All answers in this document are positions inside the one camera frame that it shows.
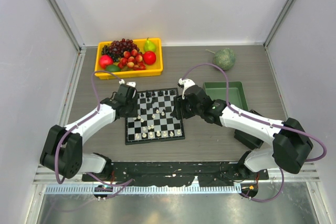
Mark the black white chessboard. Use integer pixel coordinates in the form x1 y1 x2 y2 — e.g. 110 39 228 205
125 88 185 145

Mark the green lime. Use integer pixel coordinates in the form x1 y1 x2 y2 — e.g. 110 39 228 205
105 65 121 72

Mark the red apple right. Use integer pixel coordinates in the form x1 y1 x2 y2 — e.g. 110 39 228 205
143 51 156 65

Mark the green round melon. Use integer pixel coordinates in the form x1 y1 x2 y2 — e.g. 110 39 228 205
206 48 236 71

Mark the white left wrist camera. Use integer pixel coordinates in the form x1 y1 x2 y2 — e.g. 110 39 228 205
118 79 136 88

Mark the red apple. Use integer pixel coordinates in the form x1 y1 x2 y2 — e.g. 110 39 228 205
143 51 156 65
99 55 113 69

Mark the green plastic tray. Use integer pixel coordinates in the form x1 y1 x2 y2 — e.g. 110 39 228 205
203 81 249 111

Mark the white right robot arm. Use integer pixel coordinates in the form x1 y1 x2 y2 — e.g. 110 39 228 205
171 85 313 179

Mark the green pear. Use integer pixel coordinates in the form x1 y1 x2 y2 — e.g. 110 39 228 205
143 38 156 52

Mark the red cherry cluster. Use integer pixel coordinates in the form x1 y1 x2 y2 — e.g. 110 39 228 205
117 49 146 70

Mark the red apple left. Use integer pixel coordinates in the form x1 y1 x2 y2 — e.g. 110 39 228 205
99 55 113 69

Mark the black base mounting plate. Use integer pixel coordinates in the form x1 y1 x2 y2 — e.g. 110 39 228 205
93 161 269 187

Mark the dark red grape bunch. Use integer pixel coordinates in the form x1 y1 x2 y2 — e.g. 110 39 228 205
101 38 140 62

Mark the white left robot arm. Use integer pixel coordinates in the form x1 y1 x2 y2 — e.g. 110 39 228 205
39 82 138 183

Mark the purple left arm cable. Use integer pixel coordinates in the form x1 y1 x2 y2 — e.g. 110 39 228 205
55 70 137 199

